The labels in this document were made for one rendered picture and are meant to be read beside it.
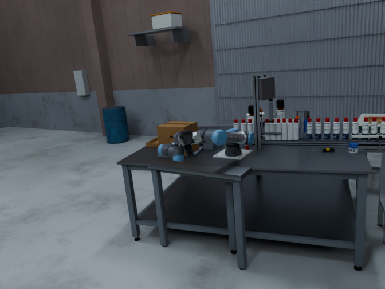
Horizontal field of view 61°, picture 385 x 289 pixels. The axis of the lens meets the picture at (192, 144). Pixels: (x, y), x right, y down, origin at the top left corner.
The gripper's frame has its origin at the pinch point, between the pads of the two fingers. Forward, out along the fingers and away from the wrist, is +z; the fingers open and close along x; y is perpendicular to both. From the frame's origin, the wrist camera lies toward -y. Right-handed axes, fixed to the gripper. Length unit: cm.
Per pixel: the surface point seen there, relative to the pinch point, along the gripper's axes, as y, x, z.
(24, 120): 79, -297, -965
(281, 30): 115, 266, -321
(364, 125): -24, 162, -48
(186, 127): 4, 21, -99
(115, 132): -4, -33, -558
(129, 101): 61, 15, -614
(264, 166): -36, 65, -48
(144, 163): -20, -21, -108
